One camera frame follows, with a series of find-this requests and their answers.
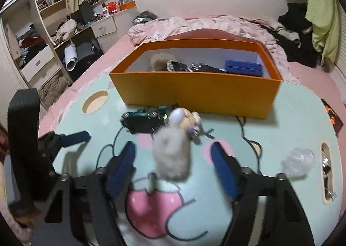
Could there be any fluffy white tail doll keychain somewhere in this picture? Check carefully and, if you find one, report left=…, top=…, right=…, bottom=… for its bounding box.
left=152, top=108, right=202, bottom=181

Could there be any black lace fabric item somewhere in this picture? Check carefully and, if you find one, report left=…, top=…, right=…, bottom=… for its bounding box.
left=166, top=60, right=189, bottom=72

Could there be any blue metal tin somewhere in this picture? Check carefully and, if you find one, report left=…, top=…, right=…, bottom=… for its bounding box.
left=225, top=60, right=263, bottom=77

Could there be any black pouch red emblem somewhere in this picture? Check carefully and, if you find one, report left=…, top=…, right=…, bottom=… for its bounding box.
left=199, top=65, right=226, bottom=74

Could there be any crumpled clear plastic wrap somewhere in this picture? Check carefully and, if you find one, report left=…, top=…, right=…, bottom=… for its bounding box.
left=281, top=148, right=316, bottom=179

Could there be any white rolled paper tube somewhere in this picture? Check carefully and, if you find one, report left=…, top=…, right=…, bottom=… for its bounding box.
left=64, top=43, right=78, bottom=71

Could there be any white shelf unit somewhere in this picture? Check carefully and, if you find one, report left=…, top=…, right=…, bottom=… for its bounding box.
left=1, top=0, right=72, bottom=90

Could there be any white desk drawer unit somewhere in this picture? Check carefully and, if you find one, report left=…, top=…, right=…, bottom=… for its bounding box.
left=91, top=7, right=139, bottom=53

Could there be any brown furry item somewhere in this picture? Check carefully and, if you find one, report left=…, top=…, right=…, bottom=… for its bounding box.
left=150, top=52, right=179, bottom=72

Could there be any orange cardboard storage box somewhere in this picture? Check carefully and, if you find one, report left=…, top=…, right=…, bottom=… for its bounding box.
left=109, top=38, right=282, bottom=119

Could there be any red item on desk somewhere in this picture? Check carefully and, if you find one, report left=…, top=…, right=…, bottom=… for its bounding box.
left=106, top=2, right=119, bottom=14

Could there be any pink floral quilt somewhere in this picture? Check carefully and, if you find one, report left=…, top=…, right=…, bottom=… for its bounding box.
left=128, top=15, right=299, bottom=84

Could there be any small orange box on desk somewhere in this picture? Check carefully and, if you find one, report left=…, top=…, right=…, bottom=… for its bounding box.
left=119, top=1, right=136, bottom=11

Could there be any black clothes pile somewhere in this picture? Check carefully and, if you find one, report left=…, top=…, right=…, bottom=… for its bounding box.
left=261, top=3, right=321, bottom=68

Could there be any dark red pillow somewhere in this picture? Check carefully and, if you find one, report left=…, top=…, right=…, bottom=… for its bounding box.
left=165, top=28, right=270, bottom=54

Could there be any green hanging cloth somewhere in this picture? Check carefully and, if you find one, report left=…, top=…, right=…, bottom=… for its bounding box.
left=306, top=0, right=341, bottom=63

